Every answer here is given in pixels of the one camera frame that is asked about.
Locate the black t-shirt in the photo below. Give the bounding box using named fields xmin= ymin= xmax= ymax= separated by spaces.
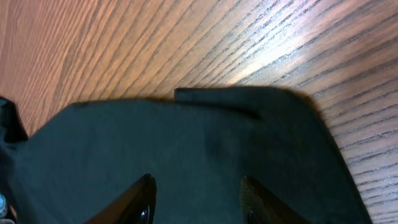
xmin=16 ymin=87 xmax=371 ymax=223

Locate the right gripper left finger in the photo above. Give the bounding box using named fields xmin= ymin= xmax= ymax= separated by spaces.
xmin=86 ymin=174 xmax=157 ymax=224

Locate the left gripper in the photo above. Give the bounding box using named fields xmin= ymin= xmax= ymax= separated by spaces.
xmin=1 ymin=97 xmax=29 ymax=223

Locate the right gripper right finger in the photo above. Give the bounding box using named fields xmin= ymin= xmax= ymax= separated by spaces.
xmin=239 ymin=176 xmax=310 ymax=224

